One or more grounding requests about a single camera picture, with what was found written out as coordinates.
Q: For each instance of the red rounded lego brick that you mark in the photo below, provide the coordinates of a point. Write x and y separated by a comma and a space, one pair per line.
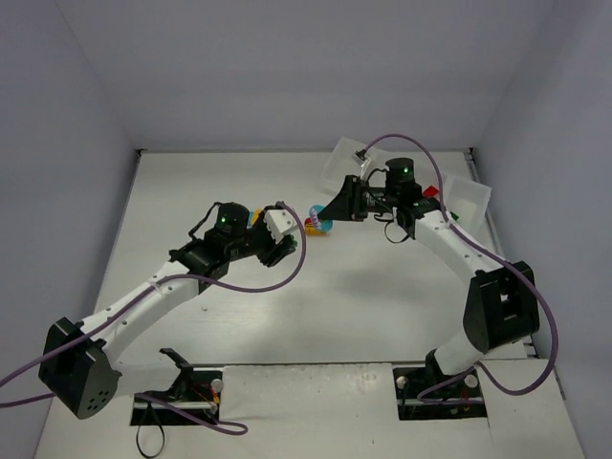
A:
431, 192

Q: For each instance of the yellow rounded lego brick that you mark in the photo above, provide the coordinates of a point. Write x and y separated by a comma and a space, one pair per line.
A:
254, 215

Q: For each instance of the teal green printed lego brick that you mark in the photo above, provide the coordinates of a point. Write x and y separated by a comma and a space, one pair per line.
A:
318, 223

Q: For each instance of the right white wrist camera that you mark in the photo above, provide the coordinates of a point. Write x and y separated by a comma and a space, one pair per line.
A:
364, 162

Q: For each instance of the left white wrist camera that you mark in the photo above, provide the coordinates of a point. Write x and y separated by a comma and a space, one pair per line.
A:
279, 222

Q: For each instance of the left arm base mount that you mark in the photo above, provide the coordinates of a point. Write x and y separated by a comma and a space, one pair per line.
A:
196, 391

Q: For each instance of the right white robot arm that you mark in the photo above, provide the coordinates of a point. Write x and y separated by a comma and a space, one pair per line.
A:
500, 308

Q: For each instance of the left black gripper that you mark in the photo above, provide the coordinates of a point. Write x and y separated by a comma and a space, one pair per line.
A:
273, 251

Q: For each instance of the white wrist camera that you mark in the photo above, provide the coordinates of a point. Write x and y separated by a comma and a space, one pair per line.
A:
279, 222
364, 162

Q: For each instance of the clear four-compartment tray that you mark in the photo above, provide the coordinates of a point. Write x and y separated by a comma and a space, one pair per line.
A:
407, 180

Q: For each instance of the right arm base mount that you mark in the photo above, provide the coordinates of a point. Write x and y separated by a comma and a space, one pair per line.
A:
459, 400

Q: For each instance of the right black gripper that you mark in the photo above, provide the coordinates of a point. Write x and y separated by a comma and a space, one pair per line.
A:
359, 200

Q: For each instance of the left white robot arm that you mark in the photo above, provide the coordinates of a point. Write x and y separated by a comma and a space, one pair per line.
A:
83, 361

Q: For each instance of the burger printed lego stack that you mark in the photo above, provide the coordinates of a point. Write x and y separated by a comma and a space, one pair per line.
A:
312, 230

